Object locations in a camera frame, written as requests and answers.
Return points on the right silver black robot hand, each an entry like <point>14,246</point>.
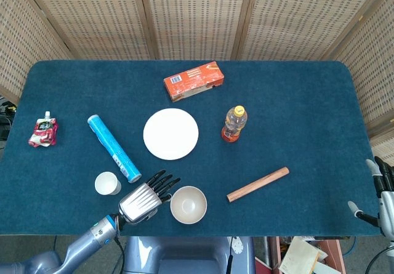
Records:
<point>387,203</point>

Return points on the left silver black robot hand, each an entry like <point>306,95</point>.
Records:
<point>140,201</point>

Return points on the white paper cup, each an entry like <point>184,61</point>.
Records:
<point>107,184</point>

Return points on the beige bowl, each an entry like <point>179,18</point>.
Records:
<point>188,205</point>

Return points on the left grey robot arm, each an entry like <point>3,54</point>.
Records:
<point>86,243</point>

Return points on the white round plate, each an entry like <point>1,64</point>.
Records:
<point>170,134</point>

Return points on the blue cylindrical wrap roll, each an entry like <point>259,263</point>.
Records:
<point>112,147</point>

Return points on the red box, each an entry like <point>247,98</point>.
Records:
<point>335,252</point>

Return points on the grey robot torso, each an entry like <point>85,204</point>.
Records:
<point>187,255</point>

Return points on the beige paper envelope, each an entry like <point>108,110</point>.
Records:
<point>300,257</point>

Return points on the wooden rolling pin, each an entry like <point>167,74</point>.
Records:
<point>258,184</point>

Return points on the red drink pouch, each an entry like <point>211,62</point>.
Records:
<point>43,130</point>

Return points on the orange drink bottle yellow cap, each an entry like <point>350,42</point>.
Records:
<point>234,126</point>

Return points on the teal table cloth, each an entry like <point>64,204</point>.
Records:
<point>292,117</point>

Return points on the orange cardboard box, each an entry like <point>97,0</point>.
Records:
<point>194,81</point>

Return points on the woven folding screen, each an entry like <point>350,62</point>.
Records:
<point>197,18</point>

